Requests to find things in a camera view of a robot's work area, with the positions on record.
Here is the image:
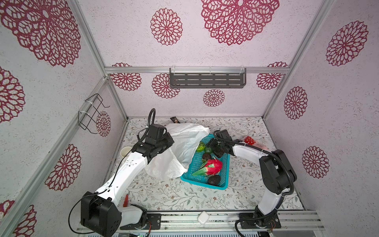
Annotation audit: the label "black wire wall rack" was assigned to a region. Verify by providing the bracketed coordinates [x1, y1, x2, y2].
[77, 93, 110, 134]

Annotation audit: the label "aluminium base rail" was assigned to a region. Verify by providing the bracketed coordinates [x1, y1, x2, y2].
[110, 210, 327, 237]

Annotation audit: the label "dark avocado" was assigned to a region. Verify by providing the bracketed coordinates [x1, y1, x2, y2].
[207, 175, 221, 186]

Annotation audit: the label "teal plastic basket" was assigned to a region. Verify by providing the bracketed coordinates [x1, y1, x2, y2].
[181, 135, 231, 190]

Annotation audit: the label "red dragon fruit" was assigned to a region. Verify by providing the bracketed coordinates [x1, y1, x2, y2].
[192, 159, 223, 176]

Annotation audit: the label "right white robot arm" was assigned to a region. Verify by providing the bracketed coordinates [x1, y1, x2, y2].
[213, 129, 297, 229]

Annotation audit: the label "grey wall shelf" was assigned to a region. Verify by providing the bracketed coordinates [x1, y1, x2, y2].
[169, 68, 246, 89]

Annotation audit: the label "red handled tongs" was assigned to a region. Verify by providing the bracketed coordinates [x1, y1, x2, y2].
[123, 194, 129, 207]

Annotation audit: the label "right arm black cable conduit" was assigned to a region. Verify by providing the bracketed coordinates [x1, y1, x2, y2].
[213, 130, 295, 237]

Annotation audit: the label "small dark object at wall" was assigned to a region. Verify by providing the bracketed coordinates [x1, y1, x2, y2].
[170, 117, 180, 123]

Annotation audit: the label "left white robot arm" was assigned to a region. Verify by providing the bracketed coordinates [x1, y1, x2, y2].
[79, 123, 174, 237]

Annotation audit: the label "white plastic bag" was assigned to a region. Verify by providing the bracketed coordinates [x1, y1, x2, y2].
[145, 123, 210, 181]

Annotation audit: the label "white cup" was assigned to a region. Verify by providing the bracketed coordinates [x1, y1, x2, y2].
[119, 146, 132, 158]

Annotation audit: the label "white square button box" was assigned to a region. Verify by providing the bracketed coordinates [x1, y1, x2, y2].
[197, 211, 210, 225]

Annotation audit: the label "pink mushroom plush toy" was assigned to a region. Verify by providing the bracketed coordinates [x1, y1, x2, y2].
[243, 136, 268, 150]

